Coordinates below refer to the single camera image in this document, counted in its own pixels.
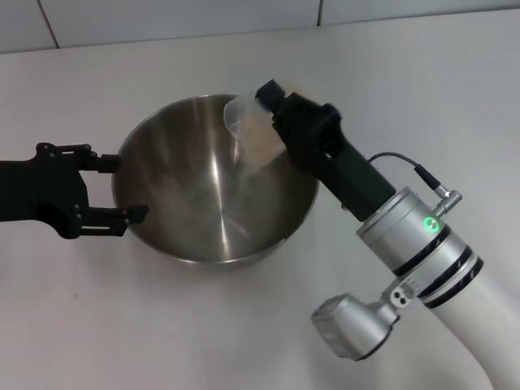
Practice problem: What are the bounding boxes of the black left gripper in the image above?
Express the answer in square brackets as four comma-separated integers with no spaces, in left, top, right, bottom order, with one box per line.
[0,142,150,239]

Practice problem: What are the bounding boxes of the white rice grains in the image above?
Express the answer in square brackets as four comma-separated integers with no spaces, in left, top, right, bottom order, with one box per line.
[241,119,284,180]

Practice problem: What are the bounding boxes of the clear plastic cup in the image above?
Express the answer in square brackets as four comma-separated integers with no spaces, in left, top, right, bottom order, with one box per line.
[223,83,304,180]

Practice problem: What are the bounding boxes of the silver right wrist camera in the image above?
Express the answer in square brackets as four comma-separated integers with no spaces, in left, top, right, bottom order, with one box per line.
[310,282,415,361]

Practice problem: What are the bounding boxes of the stainless steel mixing bowl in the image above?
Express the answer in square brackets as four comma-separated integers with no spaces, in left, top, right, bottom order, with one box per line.
[111,93,320,265]

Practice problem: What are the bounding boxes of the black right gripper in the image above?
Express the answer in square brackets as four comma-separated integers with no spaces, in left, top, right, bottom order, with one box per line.
[254,80,397,223]

